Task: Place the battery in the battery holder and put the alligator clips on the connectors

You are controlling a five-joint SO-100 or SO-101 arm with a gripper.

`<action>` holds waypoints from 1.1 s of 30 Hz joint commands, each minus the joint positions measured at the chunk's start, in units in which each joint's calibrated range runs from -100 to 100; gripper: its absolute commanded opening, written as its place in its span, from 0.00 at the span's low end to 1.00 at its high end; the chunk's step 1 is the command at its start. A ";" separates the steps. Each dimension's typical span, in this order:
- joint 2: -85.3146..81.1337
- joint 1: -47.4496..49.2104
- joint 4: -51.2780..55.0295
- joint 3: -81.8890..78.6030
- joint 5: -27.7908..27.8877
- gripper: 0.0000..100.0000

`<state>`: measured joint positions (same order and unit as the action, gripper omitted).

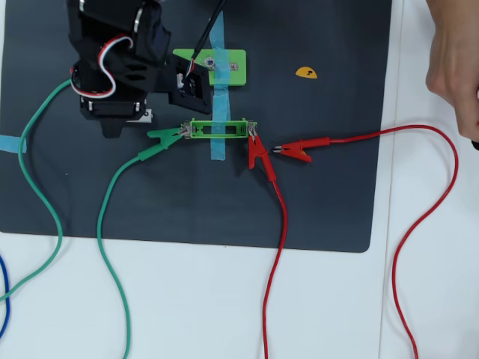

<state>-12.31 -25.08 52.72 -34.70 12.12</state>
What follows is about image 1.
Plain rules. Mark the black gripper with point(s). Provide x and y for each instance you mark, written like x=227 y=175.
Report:
x=111 y=111

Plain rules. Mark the white AA battery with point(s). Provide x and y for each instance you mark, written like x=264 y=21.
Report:
x=146 y=116

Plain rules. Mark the red alligator clip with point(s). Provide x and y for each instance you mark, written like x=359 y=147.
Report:
x=295 y=147
x=258 y=151

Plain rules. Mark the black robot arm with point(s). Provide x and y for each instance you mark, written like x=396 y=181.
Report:
x=97 y=22

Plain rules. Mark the green alligator clip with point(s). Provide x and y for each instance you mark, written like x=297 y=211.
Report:
x=164 y=140

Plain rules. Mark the green battery holder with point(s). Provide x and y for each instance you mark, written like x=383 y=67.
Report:
x=193 y=131

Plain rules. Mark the green bulb holder board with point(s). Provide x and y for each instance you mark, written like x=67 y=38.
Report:
x=239 y=78

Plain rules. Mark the bare human hand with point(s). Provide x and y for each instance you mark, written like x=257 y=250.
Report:
x=456 y=56

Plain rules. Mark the dark grey work mat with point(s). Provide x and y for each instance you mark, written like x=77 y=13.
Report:
x=187 y=205

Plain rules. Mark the small clear light bulb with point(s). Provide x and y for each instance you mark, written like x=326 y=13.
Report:
x=210 y=63

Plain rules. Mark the yellow half-round lightning sticker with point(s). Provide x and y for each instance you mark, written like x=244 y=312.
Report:
x=301 y=73

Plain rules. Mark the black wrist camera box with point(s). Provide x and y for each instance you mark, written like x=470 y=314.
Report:
x=194 y=89

